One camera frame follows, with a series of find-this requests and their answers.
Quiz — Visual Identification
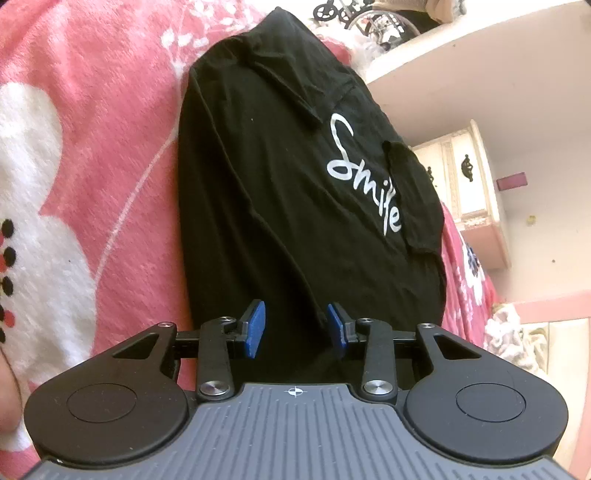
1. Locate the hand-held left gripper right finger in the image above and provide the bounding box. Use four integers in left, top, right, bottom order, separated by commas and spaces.
326, 301, 484, 402

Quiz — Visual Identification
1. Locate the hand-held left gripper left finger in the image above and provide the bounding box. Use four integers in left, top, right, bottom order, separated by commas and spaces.
111, 299, 267, 402

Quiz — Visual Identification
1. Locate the black printed t-shirt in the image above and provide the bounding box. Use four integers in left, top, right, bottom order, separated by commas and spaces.
177, 4, 448, 385

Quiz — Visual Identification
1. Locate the white lace cloth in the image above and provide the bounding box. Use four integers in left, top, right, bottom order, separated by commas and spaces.
484, 304, 551, 376

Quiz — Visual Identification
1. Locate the cream nightstand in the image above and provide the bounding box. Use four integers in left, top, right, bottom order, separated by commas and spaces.
410, 118, 513, 271

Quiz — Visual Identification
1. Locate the pink floral blanket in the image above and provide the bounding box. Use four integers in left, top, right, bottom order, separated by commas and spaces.
0, 0, 502, 464

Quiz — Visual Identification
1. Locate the wheelchair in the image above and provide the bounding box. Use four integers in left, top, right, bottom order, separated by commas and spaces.
311, 0, 422, 52

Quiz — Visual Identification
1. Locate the beige towel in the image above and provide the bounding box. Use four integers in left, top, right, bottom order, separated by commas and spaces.
372, 0, 477, 24

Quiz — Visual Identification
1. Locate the dark pink wall plate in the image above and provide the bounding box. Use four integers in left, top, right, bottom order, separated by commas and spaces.
495, 171, 529, 192

